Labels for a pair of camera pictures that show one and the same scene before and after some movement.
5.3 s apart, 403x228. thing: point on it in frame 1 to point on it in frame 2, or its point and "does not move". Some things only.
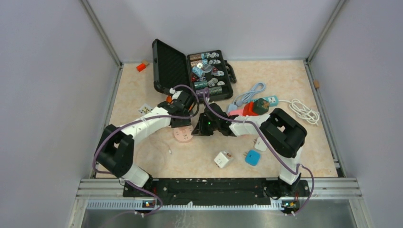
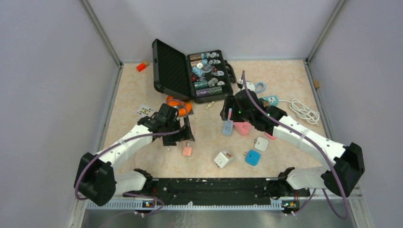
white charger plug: [260, 145] does not move
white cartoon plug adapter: [222, 158] does not move
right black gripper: [200, 130] to [230, 102]
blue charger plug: [252, 157] does not move
